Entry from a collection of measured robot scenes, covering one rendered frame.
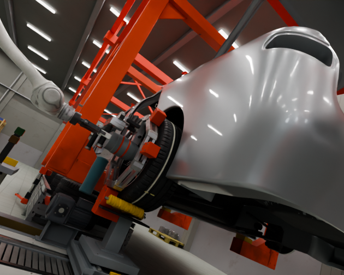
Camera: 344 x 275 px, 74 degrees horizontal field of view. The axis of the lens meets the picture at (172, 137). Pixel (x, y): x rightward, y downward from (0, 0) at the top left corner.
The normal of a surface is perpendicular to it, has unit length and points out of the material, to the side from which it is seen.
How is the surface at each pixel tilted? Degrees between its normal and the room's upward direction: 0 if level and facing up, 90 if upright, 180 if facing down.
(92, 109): 90
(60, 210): 90
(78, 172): 90
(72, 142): 90
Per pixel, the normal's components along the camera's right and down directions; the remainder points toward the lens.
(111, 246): 0.51, -0.09
